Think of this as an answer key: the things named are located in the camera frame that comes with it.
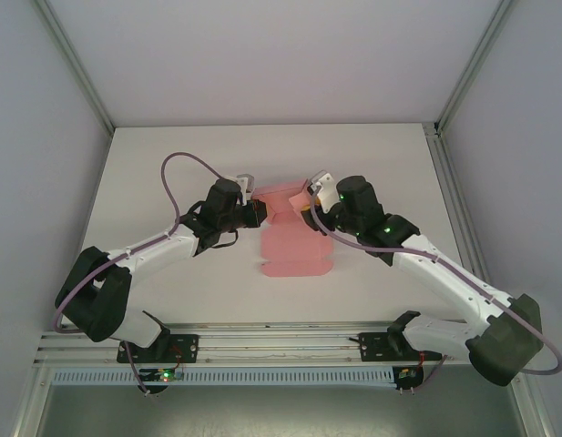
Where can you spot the long aluminium base rail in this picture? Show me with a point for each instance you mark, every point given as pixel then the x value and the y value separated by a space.
pixel 280 339

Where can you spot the aluminium frame post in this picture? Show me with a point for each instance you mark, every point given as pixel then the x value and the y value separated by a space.
pixel 476 64
pixel 75 68

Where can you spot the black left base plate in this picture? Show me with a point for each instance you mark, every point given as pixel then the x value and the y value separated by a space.
pixel 185 348

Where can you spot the left circuit board green light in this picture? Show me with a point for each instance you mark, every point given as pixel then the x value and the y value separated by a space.
pixel 164 375

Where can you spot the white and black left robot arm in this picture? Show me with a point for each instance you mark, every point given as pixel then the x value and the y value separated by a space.
pixel 162 248

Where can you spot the right circuit board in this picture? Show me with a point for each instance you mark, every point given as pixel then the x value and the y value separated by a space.
pixel 405 375

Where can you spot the aluminium side rail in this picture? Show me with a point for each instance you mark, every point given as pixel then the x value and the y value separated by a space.
pixel 458 205

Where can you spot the pink paper box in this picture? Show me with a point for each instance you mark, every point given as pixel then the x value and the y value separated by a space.
pixel 289 246

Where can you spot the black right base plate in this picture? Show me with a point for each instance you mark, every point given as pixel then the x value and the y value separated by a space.
pixel 376 348

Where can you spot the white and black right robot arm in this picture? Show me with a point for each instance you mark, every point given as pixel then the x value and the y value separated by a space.
pixel 444 277

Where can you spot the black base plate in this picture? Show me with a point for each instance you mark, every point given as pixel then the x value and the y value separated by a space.
pixel 376 348
pixel 185 348

